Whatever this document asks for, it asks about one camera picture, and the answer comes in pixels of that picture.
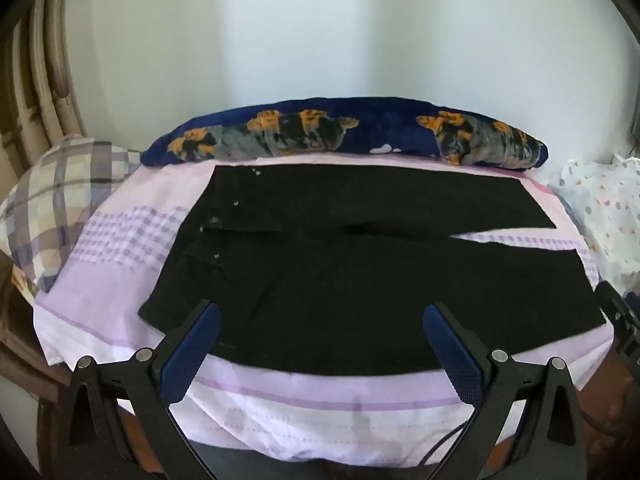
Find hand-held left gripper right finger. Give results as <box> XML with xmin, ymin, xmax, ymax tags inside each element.
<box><xmin>422</xmin><ymin>301</ymin><xmax>587</xmax><ymax>480</ymax></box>

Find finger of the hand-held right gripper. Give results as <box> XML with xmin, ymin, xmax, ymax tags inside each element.
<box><xmin>595</xmin><ymin>280</ymin><xmax>640</xmax><ymax>342</ymax></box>

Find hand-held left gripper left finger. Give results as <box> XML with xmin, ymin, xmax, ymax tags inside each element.
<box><xmin>60</xmin><ymin>300</ymin><xmax>223</xmax><ymax>480</ymax></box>

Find black pants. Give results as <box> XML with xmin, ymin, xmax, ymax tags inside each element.
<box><xmin>137</xmin><ymin>162</ymin><xmax>607</xmax><ymax>377</ymax></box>

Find white dotted cloth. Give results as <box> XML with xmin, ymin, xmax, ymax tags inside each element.
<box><xmin>547</xmin><ymin>155</ymin><xmax>640</xmax><ymax>296</ymax></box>

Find purple checked bed sheet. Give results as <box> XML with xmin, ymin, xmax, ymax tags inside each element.
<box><xmin>32</xmin><ymin>152</ymin><xmax>618</xmax><ymax>466</ymax></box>

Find plaid pillow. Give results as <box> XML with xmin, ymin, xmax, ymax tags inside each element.
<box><xmin>0</xmin><ymin>134</ymin><xmax>143</xmax><ymax>293</ymax></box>

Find navy dog-print pillow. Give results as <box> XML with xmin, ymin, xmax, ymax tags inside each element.
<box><xmin>140</xmin><ymin>95</ymin><xmax>548</xmax><ymax>171</ymax></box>

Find black cable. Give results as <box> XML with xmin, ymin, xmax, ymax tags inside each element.
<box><xmin>580</xmin><ymin>405</ymin><xmax>640</xmax><ymax>438</ymax></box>
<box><xmin>417</xmin><ymin>420</ymin><xmax>471</xmax><ymax>468</ymax></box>

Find wooden bed frame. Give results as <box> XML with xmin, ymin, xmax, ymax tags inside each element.
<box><xmin>0</xmin><ymin>260</ymin><xmax>71</xmax><ymax>461</ymax></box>

